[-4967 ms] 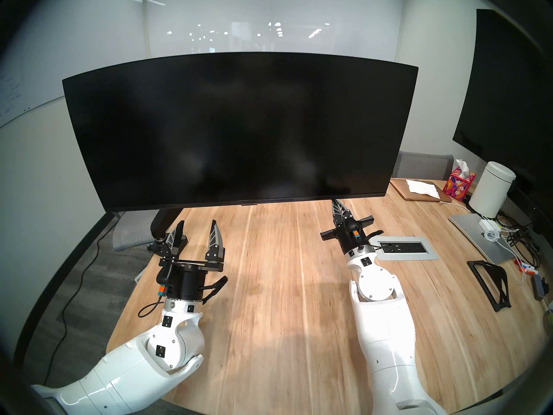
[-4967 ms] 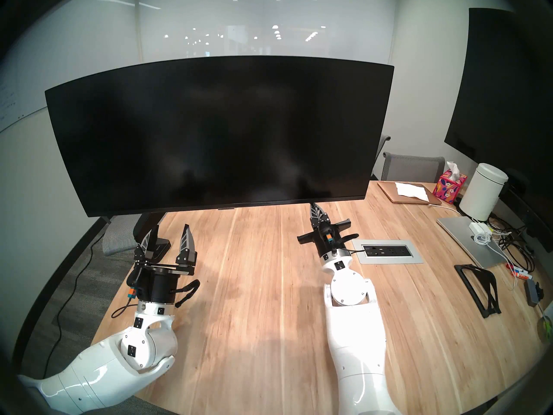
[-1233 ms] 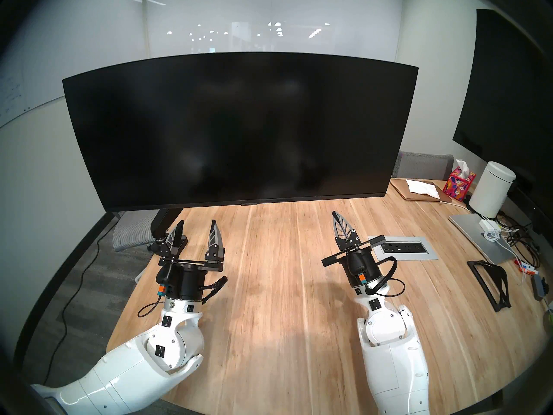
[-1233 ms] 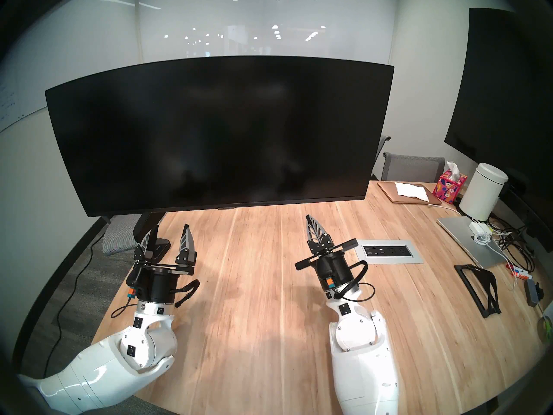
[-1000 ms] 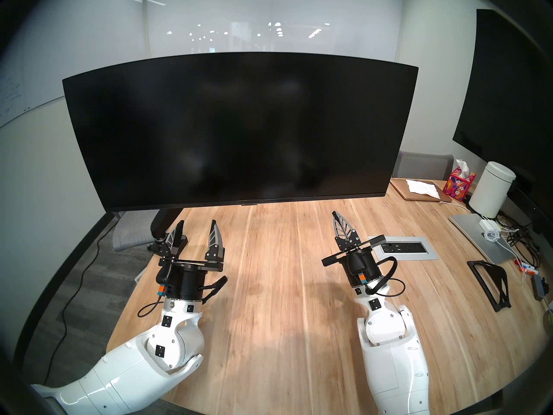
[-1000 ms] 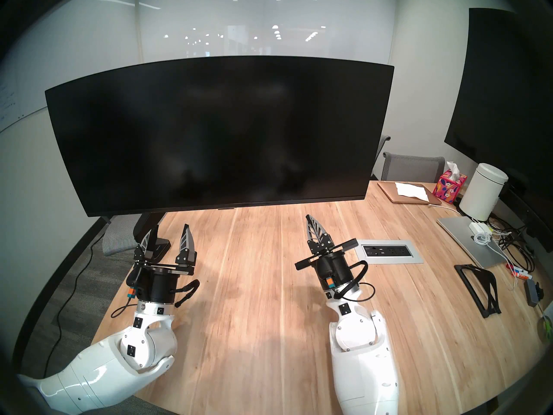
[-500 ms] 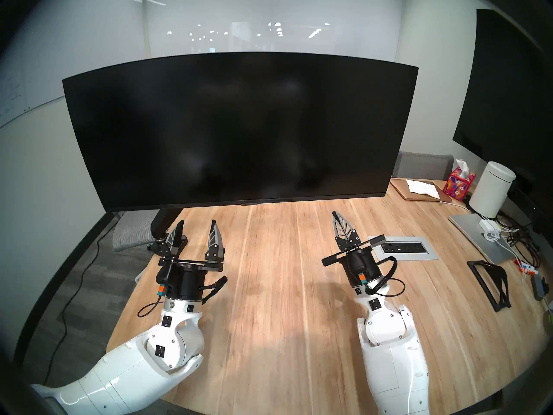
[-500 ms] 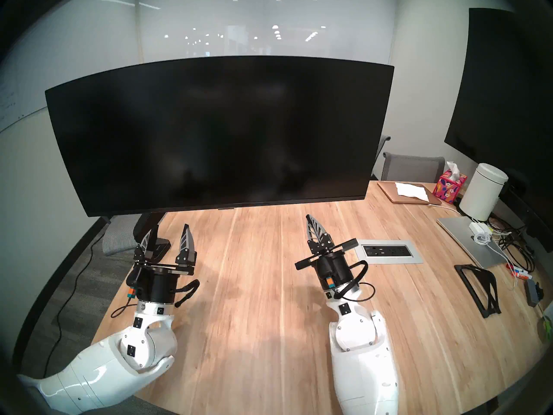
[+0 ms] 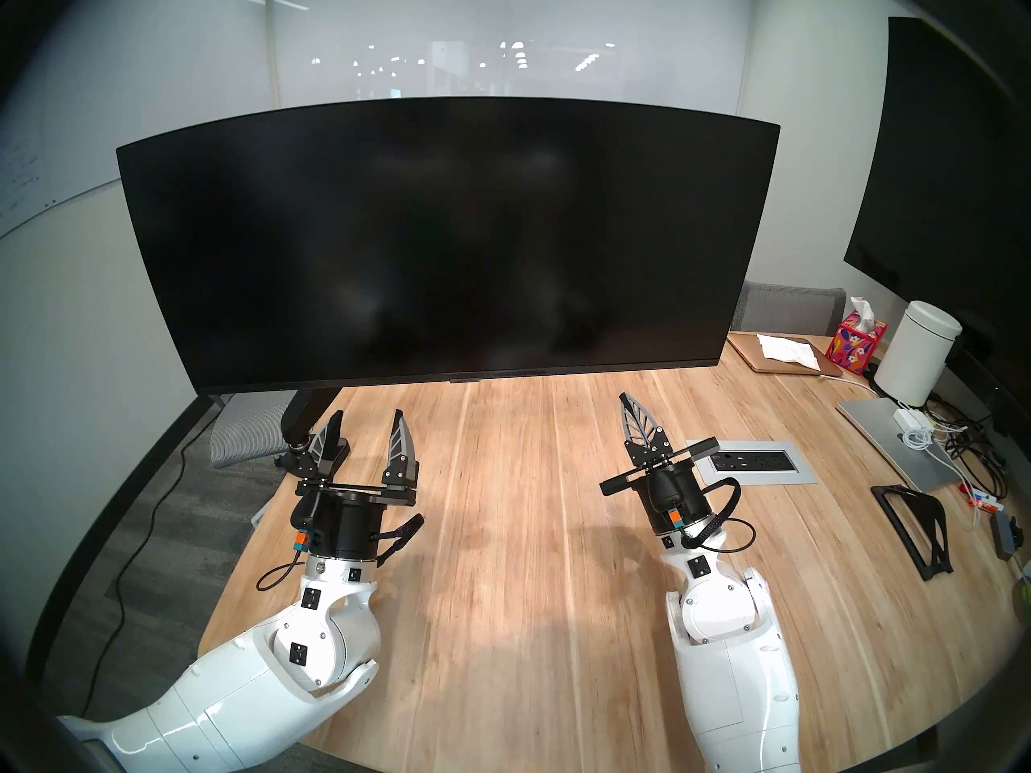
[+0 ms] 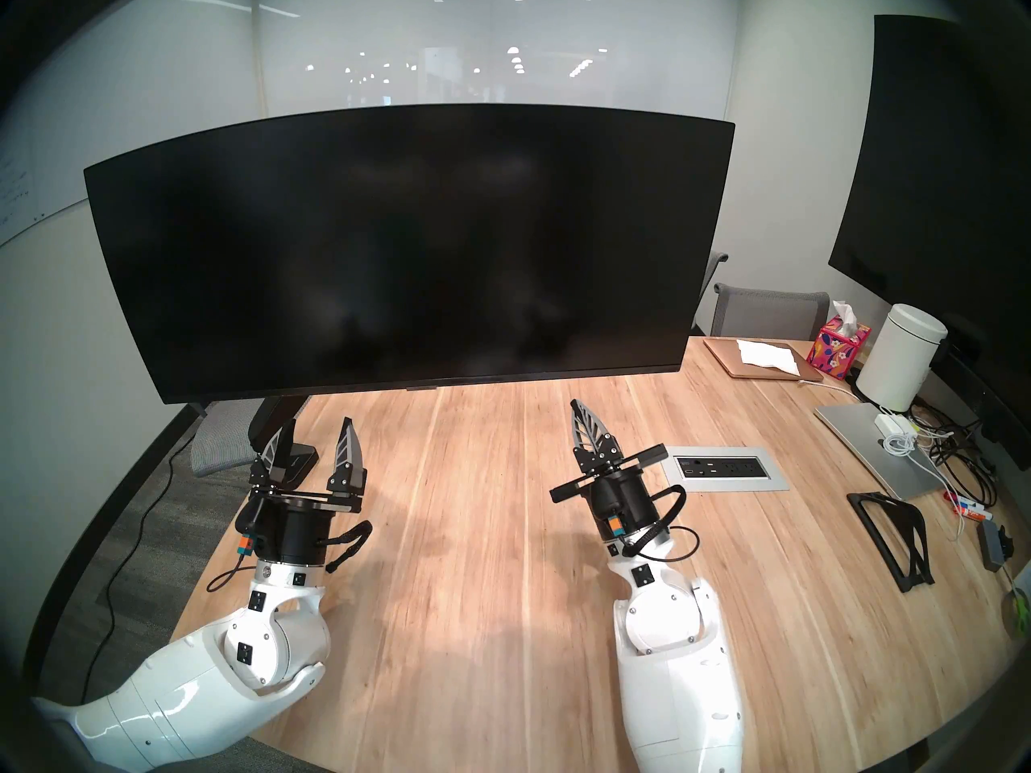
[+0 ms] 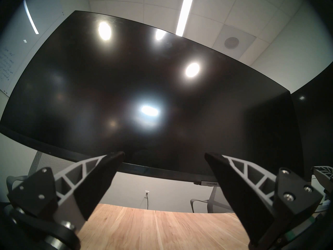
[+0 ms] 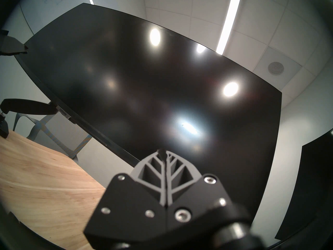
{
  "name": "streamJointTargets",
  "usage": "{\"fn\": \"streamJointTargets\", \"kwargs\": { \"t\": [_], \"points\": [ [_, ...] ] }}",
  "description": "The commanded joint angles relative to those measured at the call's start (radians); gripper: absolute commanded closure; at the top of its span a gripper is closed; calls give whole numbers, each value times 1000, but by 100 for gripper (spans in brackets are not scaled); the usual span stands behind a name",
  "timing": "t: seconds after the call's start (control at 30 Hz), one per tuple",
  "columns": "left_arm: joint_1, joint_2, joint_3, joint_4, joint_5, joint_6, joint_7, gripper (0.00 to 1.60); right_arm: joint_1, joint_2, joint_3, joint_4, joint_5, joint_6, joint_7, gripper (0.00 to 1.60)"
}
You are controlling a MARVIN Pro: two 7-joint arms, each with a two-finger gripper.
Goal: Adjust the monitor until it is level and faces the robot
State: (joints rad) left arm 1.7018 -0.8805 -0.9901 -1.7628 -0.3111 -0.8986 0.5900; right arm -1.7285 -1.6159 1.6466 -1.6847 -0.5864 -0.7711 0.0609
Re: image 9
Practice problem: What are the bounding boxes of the silver table power outlet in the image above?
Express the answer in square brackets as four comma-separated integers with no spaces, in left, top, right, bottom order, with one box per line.
[686,439,817,486]

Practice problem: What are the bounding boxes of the black floor cable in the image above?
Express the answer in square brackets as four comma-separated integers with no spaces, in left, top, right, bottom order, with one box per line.
[87,433,194,716]

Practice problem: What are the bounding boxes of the whiteboard with handwriting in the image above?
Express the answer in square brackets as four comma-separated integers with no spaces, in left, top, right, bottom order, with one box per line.
[0,95,122,241]

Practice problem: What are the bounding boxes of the black laptop stand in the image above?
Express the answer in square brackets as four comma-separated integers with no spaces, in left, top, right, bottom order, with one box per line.
[870,483,955,581]

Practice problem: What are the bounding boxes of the thick black wrist cable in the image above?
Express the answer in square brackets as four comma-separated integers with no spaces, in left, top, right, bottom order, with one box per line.
[375,514,425,567]

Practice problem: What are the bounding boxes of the grey mesh office chair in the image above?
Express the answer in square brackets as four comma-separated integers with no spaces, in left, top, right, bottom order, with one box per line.
[737,282,848,337]
[209,393,299,469]

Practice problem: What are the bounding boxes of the curved black computer monitor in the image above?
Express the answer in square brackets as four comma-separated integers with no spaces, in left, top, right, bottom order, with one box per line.
[115,95,782,395]

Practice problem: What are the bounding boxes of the wide glass whiteboard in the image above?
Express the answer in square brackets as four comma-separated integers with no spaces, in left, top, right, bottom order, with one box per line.
[270,0,746,151]

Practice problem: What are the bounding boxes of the grey adapter box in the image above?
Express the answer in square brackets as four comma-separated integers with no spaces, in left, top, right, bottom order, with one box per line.
[991,510,1024,560]

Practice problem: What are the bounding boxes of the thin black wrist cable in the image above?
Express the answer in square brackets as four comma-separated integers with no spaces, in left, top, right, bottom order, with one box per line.
[258,556,311,591]

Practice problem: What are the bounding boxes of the large black wall screen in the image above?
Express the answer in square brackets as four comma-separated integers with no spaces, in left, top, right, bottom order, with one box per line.
[843,16,1031,450]

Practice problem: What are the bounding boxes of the brown wooden board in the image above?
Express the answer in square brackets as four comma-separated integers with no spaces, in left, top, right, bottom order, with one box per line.
[725,331,844,378]

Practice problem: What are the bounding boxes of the silver laptop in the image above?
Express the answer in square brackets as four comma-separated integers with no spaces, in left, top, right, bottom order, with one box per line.
[835,397,967,494]

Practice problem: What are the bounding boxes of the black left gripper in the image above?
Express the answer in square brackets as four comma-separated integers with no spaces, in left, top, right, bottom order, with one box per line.
[292,409,420,564]

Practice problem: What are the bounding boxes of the white power adapter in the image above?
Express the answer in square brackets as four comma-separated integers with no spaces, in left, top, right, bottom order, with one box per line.
[892,407,935,450]

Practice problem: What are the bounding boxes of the black monitor mount base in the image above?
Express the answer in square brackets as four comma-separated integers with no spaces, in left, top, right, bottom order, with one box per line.
[274,437,352,478]

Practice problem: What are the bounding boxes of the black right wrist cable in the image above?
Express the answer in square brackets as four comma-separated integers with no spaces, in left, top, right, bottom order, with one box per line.
[681,477,758,555]

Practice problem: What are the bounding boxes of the black tangled cables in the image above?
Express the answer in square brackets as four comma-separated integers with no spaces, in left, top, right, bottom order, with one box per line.
[926,397,1012,498]

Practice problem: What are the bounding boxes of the colourful floral tissue box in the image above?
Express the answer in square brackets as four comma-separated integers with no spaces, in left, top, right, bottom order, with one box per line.
[823,296,888,378]

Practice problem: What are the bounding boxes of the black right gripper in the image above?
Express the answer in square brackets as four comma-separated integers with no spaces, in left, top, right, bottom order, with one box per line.
[599,392,720,535]

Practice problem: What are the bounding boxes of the white cylindrical canister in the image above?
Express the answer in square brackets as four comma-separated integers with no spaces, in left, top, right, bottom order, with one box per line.
[874,300,963,407]

